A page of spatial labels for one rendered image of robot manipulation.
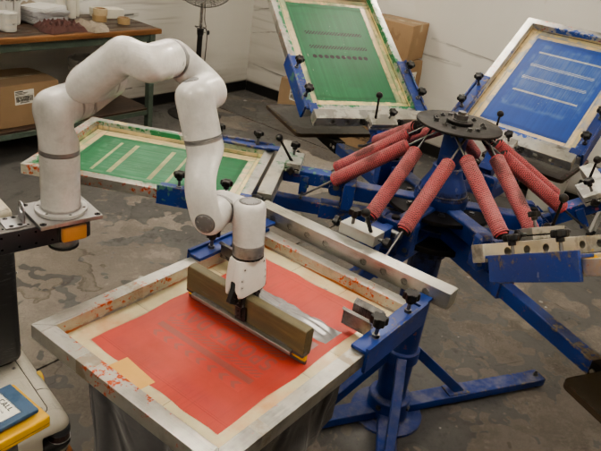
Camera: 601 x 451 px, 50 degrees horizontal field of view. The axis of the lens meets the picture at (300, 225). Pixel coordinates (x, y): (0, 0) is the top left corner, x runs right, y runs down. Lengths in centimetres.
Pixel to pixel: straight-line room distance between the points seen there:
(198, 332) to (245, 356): 14
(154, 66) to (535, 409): 243
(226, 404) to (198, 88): 67
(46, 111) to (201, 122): 38
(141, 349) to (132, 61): 64
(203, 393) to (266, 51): 588
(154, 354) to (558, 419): 217
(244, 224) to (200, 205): 11
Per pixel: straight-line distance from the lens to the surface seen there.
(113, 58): 146
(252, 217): 144
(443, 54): 598
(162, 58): 143
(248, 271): 151
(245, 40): 717
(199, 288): 167
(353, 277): 184
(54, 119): 160
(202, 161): 142
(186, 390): 144
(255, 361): 153
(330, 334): 165
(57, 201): 168
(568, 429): 324
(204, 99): 141
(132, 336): 159
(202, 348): 156
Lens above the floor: 190
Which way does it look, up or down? 26 degrees down
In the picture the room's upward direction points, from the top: 9 degrees clockwise
